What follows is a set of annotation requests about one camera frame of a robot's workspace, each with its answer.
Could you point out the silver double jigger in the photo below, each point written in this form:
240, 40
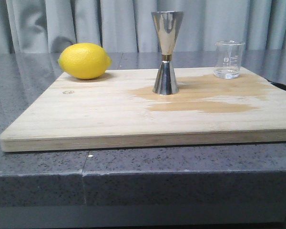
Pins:
167, 25

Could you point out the small glass beaker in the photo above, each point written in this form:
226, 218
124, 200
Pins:
228, 59

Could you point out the light wooden cutting board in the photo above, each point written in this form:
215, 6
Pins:
119, 109

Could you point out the yellow lemon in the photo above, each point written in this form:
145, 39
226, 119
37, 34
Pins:
84, 60

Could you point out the grey curtain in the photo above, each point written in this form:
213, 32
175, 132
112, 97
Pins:
48, 26

